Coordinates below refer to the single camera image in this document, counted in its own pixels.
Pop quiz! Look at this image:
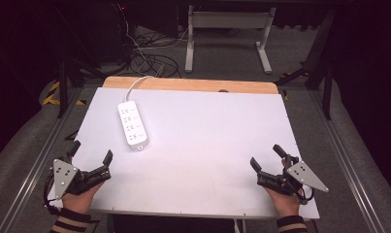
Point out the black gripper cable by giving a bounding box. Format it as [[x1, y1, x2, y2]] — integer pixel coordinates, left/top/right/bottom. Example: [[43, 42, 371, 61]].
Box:
[[43, 171, 61, 216], [295, 185, 315, 206]]

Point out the white power strip cable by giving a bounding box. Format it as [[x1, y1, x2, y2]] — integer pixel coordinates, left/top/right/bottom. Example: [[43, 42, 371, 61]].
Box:
[[123, 75, 154, 103]]

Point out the aluminium floor rail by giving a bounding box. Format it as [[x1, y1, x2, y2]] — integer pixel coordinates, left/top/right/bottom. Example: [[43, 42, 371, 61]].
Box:
[[308, 88, 387, 233], [0, 86, 84, 233]]

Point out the white power strip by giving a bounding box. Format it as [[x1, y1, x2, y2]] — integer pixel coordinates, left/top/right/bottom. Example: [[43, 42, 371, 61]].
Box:
[[116, 100, 149, 151]]

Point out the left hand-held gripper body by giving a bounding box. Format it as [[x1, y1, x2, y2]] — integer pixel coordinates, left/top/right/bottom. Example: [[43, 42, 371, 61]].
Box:
[[51, 157, 113, 200]]

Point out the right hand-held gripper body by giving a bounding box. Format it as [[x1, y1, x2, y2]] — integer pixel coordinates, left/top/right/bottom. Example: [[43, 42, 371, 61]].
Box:
[[256, 154, 330, 206]]

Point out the tangle of floor cables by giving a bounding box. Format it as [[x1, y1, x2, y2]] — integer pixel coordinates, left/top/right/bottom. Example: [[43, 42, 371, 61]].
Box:
[[118, 6, 189, 80]]

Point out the person's right hand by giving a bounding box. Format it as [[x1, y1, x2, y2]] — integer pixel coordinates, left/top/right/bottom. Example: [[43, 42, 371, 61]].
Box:
[[263, 157, 303, 218]]

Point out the white metal desk frame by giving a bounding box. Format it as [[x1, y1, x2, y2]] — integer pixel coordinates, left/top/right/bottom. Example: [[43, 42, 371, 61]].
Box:
[[184, 4, 277, 75]]

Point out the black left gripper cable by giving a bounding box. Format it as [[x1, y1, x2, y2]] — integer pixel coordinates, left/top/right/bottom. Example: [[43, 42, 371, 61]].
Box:
[[43, 171, 61, 216]]

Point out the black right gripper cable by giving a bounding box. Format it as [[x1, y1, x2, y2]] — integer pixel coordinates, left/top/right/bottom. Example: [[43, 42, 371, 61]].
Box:
[[295, 185, 315, 206]]

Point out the person's left hand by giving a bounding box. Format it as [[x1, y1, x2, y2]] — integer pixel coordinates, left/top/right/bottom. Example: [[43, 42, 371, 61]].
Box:
[[61, 181, 106, 216]]

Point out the black metal stand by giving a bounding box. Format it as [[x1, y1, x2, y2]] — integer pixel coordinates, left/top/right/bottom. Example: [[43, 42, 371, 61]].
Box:
[[275, 8, 337, 121], [55, 56, 109, 119]]

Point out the yellow black hazard tape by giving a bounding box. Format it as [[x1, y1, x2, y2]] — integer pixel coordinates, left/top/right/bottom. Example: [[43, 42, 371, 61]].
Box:
[[42, 80, 87, 107]]

